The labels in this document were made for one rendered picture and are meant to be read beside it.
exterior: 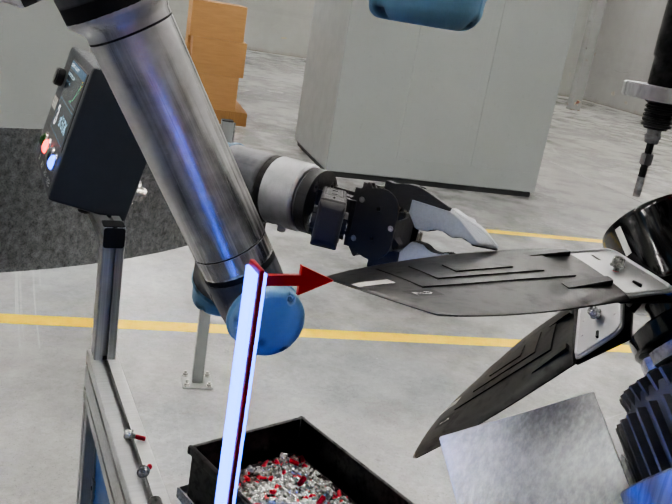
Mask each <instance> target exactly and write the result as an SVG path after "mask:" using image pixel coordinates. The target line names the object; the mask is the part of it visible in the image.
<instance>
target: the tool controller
mask: <svg viewBox="0 0 672 504"><path fill-rule="evenodd" d="M53 84H55V85H58V88H57V90H56V93H55V96H54V99H53V102H52V105H51V108H50V111H49V114H48V117H47V119H46V122H45V125H44V128H43V131H42V134H43V133H45V132H46V131H47V132H49V135H48V139H49V138H51V139H52V141H51V146H55V150H54V154H55V153H57V154H58V160H57V163H56V166H55V169H54V171H53V172H50V169H49V168H48V166H47V161H46V160H45V158H44V153H43V152H42V149H41V145H40V143H38V146H37V148H36V151H35V159H36V162H37V165H38V168H39V172H40V175H41V178H42V181H43V184H44V188H45V191H46V194H47V197H48V199H49V200H50V201H53V202H57V203H60V204H64V205H67V206H70V207H74V208H77V209H78V211H79V212H81V213H84V214H90V212H91V213H94V214H99V215H107V217H108V218H111V216H120V218H121V220H122V221H124V220H125V219H126V218H127V215H128V212H129V210H130V208H131V206H132V205H133V200H134V201H138V202H141V203H142V202H143V201H144V200H145V197H146V193H147V190H146V188H143V187H141V186H142V183H141V178H142V176H143V173H144V171H145V167H146V165H147V162H146V159H145V157H144V155H143V153H142V151H141V149H140V147H139V145H138V143H137V141H136V139H135V137H134V135H133V133H132V131H131V129H130V127H129V125H128V123H127V121H126V119H125V117H124V115H123V113H122V111H121V109H120V107H119V104H118V102H117V100H116V98H115V96H114V94H113V92H112V90H111V88H110V86H109V84H108V82H107V80H106V78H105V76H104V74H103V72H102V70H101V68H100V66H99V64H98V62H97V60H96V58H95V56H94V54H93V53H90V52H88V51H85V50H83V49H80V48H77V47H72V48H71V50H70V53H69V56H68V59H67V62H66V64H65V67H64V68H61V67H59V68H57V69H56V71H55V74H54V77H53ZM61 96H62V97H63V99H64V104H63V107H62V109H61V112H60V115H59V118H58V121H57V124H56V127H55V130H54V132H53V131H52V129H51V123H52V120H53V117H54V114H55V111H56V108H57V106H58V103H59V100H60V97H61ZM48 139H47V140H48ZM51 146H50V147H51ZM54 154H53V155H54Z"/></svg>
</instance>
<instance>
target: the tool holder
mask: <svg viewBox="0 0 672 504"><path fill-rule="evenodd" d="M621 93H622V94H623V95H627V96H631V97H635V98H640V99H644V100H649V101H655V102H660V103H665V104H671V105H672V89H671V88H666V87H660V86H655V85H650V84H647V83H646V82H639V81H632V80H625V81H624V83H623V87H622V91H621Z"/></svg>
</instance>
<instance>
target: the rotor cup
mask: <svg viewBox="0 0 672 504"><path fill-rule="evenodd" d="M619 226H620V227H621V229H622V231H623V234H624V236H625V238H626V241H627V243H628V245H629V247H630V250H631V252H632V253H631V254H629V255H628V256H626V255H625V252H624V250H623V248H622V245H621V243H620V241H619V238H618V236H617V234H616V231H615V229H617V228H618V227H619ZM602 245H603V248H608V249H612V250H615V251H617V252H619V253H621V254H622V255H624V256H626V257H627V258H629V259H630V260H632V261H634V262H635V263H637V264H638V265H640V266H642V267H643V268H645V269H647V270H648V271H650V272H651V273H653V274H655V275H656V276H658V277H659V278H661V279H663V280H664V281H666V282H667V283H669V284H670V285H671V286H672V193H671V194H667V195H663V196H660V197H657V198H655V199H652V200H650V201H647V202H645V203H643V204H641V205H639V206H637V207H635V208H633V209H632V210H630V211H628V212H627V213H625V214H624V215H623V216H621V217H620V218H619V219H617V220H616V221H615V222H614V223H613V224H612V225H611V226H610V227H609V228H608V230H607V231H606V232H605V234H604V236H603V239H602ZM626 305H627V307H628V308H629V309H630V310H631V311H632V312H633V313H635V314H636V315H639V316H645V317H649V318H650V320H649V321H648V322H646V323H645V324H644V325H642V326H641V327H640V328H639V329H638V330H637V331H636V332H635V333H634V335H633V336H632V337H631V339H630V341H629V347H630V349H631V352H632V354H633V356H634V359H635V361H636V362H637V363H638V364H640V365H641V362H642V361H643V359H644V358H647V357H649V356H650V355H649V353H651V352H652V351H653V350H655V349H656V348H658V347H659V346H661V345H663V344H664V343H666V342H668V341H670V340H672V303H635V304H626Z"/></svg>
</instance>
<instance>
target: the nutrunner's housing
mask: <svg viewBox="0 0 672 504"><path fill-rule="evenodd" d="M653 55H654V60H653V63H652V67H651V71H650V75H649V78H648V82H647V84H650V85H655V86H660V87H666V88H671V89H672V0H667V4H666V8H665V12H664V15H663V19H662V23H661V27H660V30H659V34H658V38H657V41H656V45H655V49H654V53H653ZM645 101H646V102H648V103H647V104H645V106H646V107H647V108H644V111H646V112H643V115H644V117H642V120H643V121H641V123H640V124H642V125H643V127H644V128H647V129H652V130H657V131H664V132H666V131H667V130H669V129H671V128H672V127H671V126H670V125H672V122H671V121H672V105H671V104H665V103H660V102H655V101H649V100H645Z"/></svg>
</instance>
